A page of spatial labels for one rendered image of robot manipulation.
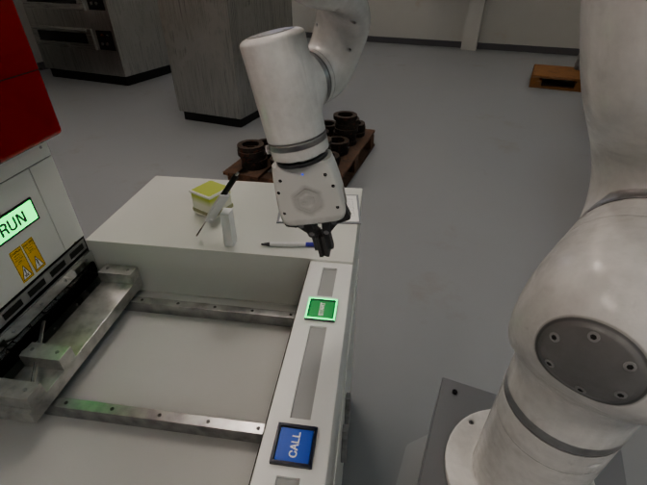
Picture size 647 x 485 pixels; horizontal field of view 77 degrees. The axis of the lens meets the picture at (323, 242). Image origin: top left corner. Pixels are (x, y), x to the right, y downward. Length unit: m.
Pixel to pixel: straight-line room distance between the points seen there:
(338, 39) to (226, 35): 3.92
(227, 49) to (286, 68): 3.99
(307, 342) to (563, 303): 0.49
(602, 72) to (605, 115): 0.03
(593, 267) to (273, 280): 0.73
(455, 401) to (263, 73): 0.55
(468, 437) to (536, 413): 0.22
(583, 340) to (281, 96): 0.41
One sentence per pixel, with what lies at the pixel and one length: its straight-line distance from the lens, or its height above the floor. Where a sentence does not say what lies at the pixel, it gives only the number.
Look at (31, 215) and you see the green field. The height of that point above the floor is 1.09.
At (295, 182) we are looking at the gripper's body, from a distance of 0.59.
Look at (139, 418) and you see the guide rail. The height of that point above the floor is 0.85.
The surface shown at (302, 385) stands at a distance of 0.67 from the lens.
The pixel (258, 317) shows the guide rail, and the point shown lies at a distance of 0.93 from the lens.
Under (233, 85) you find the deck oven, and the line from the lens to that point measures 4.57.
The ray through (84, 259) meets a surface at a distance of 1.08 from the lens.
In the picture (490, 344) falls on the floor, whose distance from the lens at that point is 2.14.
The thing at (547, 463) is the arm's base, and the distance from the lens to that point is 0.52.
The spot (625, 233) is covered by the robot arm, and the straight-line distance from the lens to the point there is 0.34.
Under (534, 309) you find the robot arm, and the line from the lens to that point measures 0.32.
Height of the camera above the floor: 1.49
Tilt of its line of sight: 35 degrees down
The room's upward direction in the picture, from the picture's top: straight up
